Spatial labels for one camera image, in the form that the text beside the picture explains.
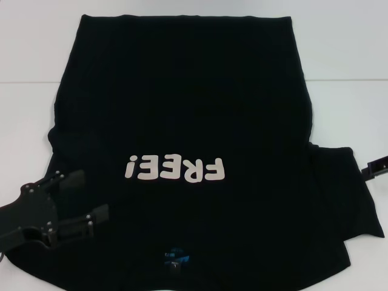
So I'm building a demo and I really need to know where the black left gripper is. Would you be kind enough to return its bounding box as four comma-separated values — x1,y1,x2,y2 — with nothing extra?
0,169,110,252

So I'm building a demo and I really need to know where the black shirt with FREE print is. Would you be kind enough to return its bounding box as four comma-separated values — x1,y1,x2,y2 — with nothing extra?
5,13,386,291

